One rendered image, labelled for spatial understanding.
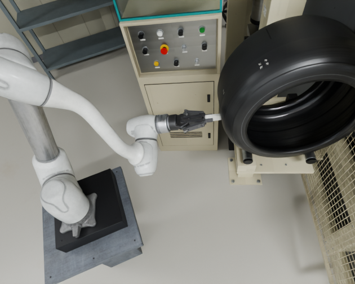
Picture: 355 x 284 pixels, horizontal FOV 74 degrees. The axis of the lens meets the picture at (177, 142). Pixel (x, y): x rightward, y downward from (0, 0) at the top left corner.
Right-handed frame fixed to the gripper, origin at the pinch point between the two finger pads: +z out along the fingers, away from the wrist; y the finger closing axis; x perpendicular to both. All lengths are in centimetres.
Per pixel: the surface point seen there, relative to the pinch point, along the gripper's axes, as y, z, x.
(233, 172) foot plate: 29, 3, 109
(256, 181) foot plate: 21, 22, 111
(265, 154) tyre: -13.0, 20.9, 13.4
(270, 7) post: 24.7, 26.4, -30.4
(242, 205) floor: -1, 8, 111
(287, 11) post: 24.5, 32.7, -27.6
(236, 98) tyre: -9.9, 10.7, -19.8
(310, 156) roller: -11.0, 40.6, 22.3
